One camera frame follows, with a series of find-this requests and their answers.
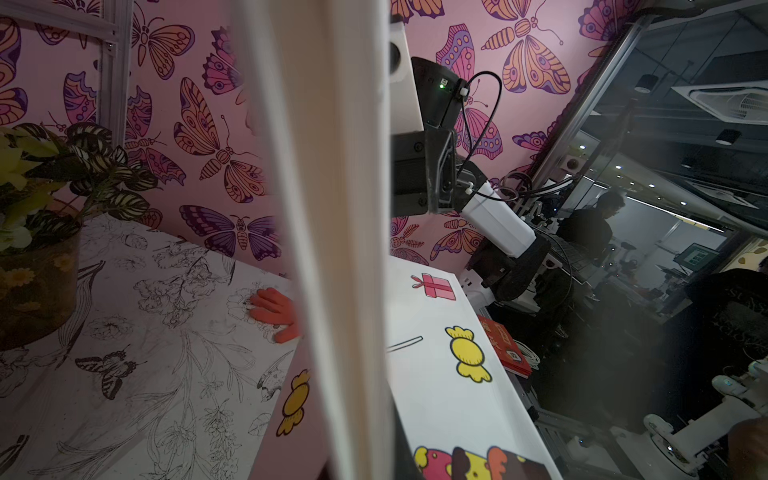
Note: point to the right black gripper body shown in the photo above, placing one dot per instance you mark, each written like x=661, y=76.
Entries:
x=428, y=176

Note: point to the white paper bag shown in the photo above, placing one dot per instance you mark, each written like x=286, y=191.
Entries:
x=393, y=376

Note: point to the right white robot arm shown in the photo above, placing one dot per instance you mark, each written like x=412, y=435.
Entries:
x=505, y=251

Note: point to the person in black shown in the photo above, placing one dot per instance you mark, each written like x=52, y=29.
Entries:
x=589, y=228

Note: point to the red book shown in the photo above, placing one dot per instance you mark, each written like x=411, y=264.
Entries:
x=507, y=350

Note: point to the red rubber glove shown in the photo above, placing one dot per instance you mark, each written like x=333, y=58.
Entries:
x=272, y=308

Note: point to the green potted plant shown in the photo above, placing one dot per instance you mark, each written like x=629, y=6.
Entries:
x=50, y=185

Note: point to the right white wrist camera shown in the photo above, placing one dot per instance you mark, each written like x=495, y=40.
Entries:
x=405, y=112

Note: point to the aluminium frame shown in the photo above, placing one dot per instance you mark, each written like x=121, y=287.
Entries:
x=113, y=29

